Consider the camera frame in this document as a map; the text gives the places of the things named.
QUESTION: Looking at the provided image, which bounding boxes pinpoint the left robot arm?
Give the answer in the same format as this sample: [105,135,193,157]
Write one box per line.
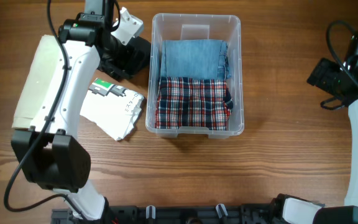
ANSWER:
[11,1,128,223]

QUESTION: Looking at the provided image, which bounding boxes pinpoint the black garment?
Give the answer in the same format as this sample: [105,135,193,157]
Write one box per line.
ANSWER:
[103,37,151,81]

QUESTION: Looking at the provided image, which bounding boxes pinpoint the clear plastic storage container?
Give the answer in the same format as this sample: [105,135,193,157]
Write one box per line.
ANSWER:
[145,13,245,139]

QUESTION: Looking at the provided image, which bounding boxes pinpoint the red navy plaid shirt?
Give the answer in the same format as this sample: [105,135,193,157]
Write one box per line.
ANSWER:
[155,77,234,131]

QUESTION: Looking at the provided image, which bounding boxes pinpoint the white printed t-shirt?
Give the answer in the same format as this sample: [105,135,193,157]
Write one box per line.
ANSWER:
[80,78,145,141]

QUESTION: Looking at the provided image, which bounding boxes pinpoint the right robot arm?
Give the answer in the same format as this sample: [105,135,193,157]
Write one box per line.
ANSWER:
[268,31,358,223]

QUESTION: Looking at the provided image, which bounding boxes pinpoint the blue denim jeans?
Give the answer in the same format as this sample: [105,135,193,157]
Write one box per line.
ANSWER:
[160,39,231,80]

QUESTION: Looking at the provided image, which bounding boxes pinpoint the folded cream white cloth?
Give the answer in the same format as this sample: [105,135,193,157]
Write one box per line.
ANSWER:
[12,35,63,131]

